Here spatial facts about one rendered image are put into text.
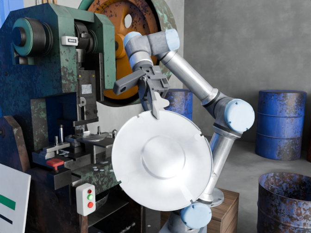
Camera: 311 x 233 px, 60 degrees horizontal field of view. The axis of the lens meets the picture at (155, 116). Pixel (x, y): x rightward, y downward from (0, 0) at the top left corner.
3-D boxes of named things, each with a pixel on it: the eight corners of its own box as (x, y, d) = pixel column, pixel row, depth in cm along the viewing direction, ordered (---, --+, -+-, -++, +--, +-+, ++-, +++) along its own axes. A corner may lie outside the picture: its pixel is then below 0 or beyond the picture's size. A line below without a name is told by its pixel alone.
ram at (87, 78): (102, 118, 161) (100, 67, 155) (82, 122, 148) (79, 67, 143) (83, 115, 170) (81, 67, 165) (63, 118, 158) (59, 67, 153)
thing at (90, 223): (128, 203, 178) (128, 202, 178) (76, 235, 143) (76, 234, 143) (86, 187, 202) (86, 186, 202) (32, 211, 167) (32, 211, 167)
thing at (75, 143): (94, 141, 168) (94, 133, 167) (75, 146, 156) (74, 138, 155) (84, 138, 173) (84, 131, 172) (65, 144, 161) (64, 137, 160)
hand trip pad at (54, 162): (65, 175, 126) (65, 160, 125) (54, 180, 121) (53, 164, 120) (57, 172, 130) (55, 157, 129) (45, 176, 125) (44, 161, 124)
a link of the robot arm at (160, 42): (170, 30, 104) (143, 37, 103) (177, 25, 93) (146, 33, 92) (175, 50, 106) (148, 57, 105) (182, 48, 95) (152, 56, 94)
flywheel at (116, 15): (183, 91, 179) (169, -21, 173) (166, 93, 162) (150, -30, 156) (106, 101, 221) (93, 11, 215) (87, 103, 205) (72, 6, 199)
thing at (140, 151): (230, 175, 78) (232, 175, 77) (147, 234, 67) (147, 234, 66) (176, 96, 85) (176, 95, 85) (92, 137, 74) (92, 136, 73)
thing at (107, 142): (124, 162, 155) (124, 139, 152) (107, 169, 143) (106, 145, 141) (94, 154, 169) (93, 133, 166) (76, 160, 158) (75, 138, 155)
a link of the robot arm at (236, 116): (194, 216, 120) (244, 102, 114) (206, 236, 105) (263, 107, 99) (170, 209, 117) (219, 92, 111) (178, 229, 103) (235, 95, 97)
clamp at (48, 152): (71, 151, 156) (70, 134, 155) (45, 159, 143) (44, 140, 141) (65, 150, 160) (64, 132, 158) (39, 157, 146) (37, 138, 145)
